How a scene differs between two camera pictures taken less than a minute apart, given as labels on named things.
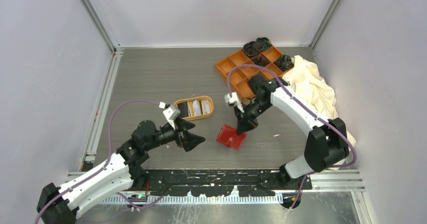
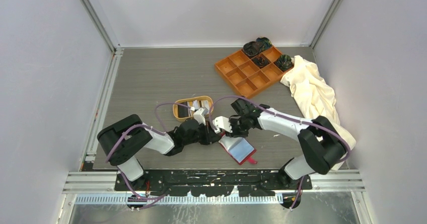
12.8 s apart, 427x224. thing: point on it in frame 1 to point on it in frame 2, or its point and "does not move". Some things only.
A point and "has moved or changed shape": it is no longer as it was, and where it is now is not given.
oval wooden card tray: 195,107 does not move
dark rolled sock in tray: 261,60 does not move
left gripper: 190,140 to 210,137
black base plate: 252,182 does not move
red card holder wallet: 228,136 has moved or changed shape
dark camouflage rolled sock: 284,62 does not move
